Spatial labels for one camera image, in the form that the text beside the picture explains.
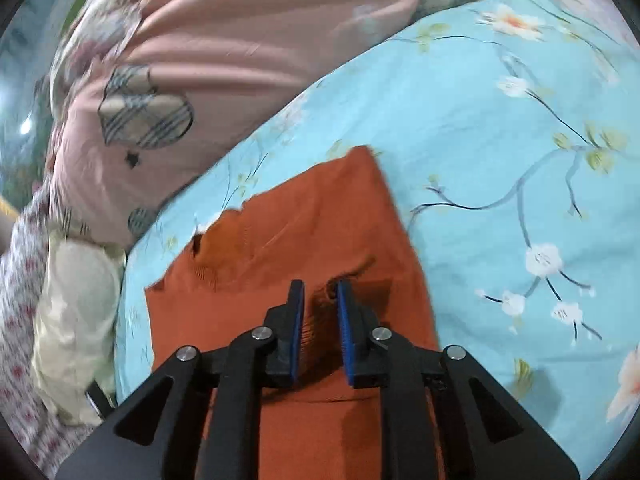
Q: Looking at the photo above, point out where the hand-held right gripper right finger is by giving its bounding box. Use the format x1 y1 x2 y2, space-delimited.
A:
336 280 582 480

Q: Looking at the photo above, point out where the light blue floral bedsheet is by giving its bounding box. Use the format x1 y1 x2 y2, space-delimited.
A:
114 0 640 466

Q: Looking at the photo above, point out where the orange knitted sweater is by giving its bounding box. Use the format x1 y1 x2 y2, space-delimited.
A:
144 145 441 480

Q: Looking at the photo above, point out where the pink plaid-patch quilt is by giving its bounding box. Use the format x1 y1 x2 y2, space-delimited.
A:
47 0 531 250

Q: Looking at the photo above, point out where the cream pillow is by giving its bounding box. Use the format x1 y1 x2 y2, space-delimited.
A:
31 234 126 427

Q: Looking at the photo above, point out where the white red-floral cloth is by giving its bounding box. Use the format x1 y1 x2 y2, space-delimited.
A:
0 187 86 476

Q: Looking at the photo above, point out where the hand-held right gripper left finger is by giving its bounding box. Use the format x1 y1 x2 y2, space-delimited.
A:
54 279 306 480

